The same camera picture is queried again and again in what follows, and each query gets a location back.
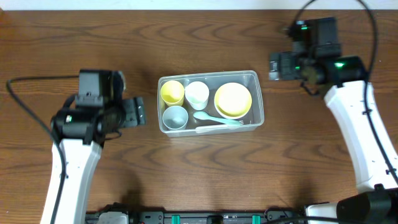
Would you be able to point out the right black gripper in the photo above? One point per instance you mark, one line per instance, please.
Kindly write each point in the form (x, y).
(274, 66)

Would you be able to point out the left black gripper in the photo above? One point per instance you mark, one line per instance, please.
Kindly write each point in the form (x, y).
(138, 111)

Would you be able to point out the grey-blue plastic cup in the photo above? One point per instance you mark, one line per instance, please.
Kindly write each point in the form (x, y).
(175, 118)

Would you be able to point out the yellow plastic cup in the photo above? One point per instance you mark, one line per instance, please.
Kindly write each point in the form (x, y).
(172, 92)

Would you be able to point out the yellow plastic bowl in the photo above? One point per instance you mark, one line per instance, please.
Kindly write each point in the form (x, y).
(233, 98)

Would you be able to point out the white plastic cup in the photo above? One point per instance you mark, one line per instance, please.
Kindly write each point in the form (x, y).
(197, 94)

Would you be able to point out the mint green plastic spoon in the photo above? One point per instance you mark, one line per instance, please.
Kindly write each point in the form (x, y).
(201, 115)

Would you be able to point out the pink plastic fork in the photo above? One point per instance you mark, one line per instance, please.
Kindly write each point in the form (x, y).
(205, 129)

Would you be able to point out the white plastic bowl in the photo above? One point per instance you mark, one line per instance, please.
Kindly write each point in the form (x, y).
(226, 115)

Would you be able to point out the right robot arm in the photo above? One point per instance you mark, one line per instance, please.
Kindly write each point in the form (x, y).
(349, 96)

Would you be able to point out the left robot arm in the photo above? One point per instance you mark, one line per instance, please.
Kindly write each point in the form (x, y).
(81, 133)

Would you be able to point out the clear plastic storage container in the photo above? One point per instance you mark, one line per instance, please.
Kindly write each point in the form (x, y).
(253, 119)

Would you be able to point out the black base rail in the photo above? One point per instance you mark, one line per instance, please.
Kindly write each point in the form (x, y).
(119, 213)

